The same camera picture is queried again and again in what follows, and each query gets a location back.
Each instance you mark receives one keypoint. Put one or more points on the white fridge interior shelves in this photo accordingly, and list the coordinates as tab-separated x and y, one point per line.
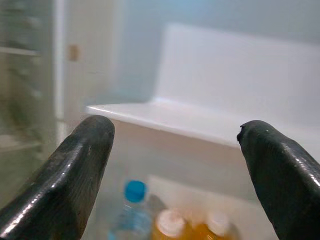
22	75

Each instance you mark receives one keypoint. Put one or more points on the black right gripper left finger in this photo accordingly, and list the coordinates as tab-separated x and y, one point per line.
65	180

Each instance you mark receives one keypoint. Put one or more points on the orange juice bottle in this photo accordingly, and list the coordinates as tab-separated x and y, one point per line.
217	226
170	225

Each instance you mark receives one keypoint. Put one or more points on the blue capped water bottle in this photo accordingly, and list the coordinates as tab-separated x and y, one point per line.
132	215

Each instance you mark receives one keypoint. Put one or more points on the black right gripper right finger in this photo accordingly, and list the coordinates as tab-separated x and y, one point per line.
285	180

